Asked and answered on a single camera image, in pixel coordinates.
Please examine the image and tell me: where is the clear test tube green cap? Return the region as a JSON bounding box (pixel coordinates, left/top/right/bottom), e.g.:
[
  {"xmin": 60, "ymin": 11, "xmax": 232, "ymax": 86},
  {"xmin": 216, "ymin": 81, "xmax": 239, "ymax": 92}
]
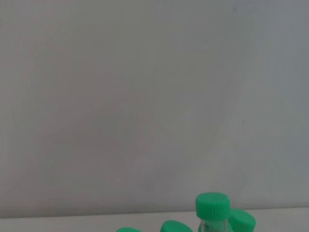
[
  {"xmin": 115, "ymin": 226, "xmax": 144, "ymax": 232},
  {"xmin": 159, "ymin": 219, "xmax": 194, "ymax": 232},
  {"xmin": 195, "ymin": 192, "xmax": 232, "ymax": 232},
  {"xmin": 226, "ymin": 209, "xmax": 257, "ymax": 232}
]

